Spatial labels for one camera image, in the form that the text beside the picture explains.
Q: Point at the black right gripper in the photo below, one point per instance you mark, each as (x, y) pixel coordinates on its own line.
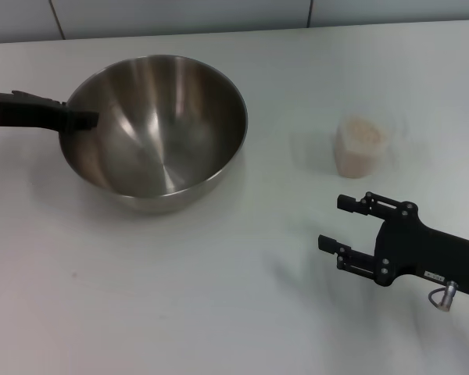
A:
(422, 250)

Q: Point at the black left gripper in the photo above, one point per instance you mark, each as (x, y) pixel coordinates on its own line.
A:
(27, 111)

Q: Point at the stainless steel mixing bowl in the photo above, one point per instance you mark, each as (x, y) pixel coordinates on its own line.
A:
(160, 129)

